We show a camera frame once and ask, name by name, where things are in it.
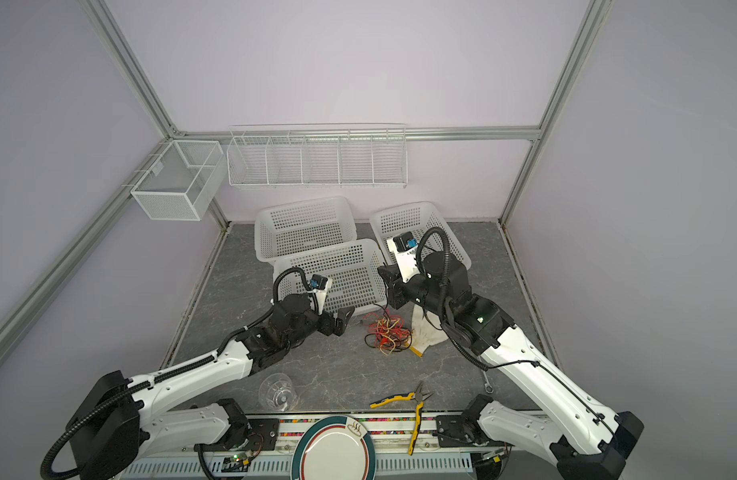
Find right white basket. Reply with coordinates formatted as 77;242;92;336
370;202;472;270

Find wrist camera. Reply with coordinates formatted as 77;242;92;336
308;274;332;315
387;232;420;283

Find white mesh wall box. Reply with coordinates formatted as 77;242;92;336
132;140;228;221

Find white wire wall rack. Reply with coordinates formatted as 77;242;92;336
226;123;409;189

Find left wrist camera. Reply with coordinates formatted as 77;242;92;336
308;274;332;315

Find clear plastic cup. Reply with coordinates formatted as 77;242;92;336
258;373;298;412

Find yellow handled pliers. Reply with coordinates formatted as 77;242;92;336
369;381;435;457

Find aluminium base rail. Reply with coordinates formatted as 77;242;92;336
91;409;622;480

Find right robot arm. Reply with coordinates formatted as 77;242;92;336
378;227;644;479

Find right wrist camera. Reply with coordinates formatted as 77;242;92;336
387;232;420;283

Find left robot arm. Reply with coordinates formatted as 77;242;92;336
40;267;354;479

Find black cable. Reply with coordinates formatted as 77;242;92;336
361;302;415;356

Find back left white basket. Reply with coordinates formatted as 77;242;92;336
254;196;358;263

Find silver wrench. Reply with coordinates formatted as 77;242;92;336
481;371;495;395

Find white work glove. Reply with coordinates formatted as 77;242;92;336
410;305;448;358

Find front middle white basket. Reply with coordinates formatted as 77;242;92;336
272;239;387;316

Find white basket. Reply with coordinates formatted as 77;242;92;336
254;196;358;263
370;202;472;270
272;239;387;316

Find white green rimmed plate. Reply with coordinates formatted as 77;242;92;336
290;415;377;480

